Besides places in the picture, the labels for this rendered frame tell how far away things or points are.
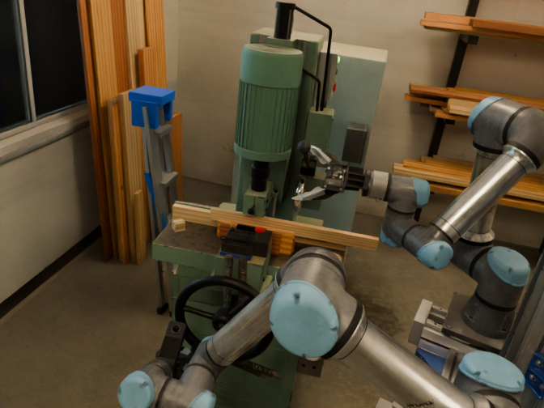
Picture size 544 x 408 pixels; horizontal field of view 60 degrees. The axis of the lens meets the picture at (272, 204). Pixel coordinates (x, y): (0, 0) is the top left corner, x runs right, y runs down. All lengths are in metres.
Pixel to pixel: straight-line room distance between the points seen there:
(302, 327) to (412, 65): 3.02
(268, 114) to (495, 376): 0.84
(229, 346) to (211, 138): 3.09
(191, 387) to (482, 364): 0.59
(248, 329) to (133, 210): 1.98
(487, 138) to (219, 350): 0.88
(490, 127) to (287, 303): 0.82
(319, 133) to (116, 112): 1.39
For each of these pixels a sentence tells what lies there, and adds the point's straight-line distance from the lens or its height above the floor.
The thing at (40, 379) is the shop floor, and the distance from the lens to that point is 2.42.
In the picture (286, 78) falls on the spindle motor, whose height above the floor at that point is 1.44.
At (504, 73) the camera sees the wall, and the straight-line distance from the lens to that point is 3.73.
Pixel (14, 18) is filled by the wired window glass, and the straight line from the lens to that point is 2.58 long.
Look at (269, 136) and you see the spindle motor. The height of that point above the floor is 1.27.
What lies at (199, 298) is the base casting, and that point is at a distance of 1.57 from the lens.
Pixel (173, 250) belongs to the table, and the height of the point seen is 0.89.
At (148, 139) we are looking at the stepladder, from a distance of 2.22.
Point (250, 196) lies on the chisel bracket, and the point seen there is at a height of 1.06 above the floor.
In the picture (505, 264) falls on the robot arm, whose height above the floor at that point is 1.04.
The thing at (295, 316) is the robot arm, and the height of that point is 1.20.
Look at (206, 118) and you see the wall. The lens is 4.00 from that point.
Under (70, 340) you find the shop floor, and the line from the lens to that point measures 2.57.
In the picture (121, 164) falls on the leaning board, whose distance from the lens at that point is 2.79.
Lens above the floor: 1.68
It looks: 26 degrees down
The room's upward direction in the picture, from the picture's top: 7 degrees clockwise
